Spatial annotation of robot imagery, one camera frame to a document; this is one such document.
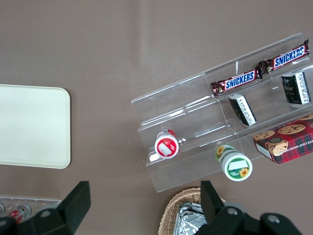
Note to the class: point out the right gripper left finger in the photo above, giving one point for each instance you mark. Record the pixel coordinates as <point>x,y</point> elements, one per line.
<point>75,205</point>

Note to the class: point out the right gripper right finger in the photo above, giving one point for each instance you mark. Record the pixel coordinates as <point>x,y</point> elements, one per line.
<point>212,203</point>

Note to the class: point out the light wicker basket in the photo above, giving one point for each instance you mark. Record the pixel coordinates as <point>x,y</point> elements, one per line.
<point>168,213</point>

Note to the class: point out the cream plastic tray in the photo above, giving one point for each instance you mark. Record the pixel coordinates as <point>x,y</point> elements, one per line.
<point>31,127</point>

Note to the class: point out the clear acrylic bottle stand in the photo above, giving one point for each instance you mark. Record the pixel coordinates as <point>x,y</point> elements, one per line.
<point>49,202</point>

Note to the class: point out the silver foil container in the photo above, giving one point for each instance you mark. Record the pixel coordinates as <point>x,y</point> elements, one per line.
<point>188,220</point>

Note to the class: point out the green lid yogurt cup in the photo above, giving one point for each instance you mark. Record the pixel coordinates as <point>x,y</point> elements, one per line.
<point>237,167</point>

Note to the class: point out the red Coca-Cola bottle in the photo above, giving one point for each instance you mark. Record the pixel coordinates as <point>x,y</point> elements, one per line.
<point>23,210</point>

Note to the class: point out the red lid yogurt cup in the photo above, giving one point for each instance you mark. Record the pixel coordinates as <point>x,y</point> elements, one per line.
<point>166,147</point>

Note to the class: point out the clear acrylic tiered stand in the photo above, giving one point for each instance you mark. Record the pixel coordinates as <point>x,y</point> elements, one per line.
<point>185,115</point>

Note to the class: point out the red plaid cookie box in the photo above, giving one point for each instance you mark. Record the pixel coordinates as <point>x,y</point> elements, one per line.
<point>288,144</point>

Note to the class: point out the small black white box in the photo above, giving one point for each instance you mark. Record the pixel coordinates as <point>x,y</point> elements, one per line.
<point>243,111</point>
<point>296,88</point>

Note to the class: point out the Snickers chocolate bar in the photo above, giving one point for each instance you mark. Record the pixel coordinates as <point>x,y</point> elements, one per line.
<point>238,80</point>
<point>286,58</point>

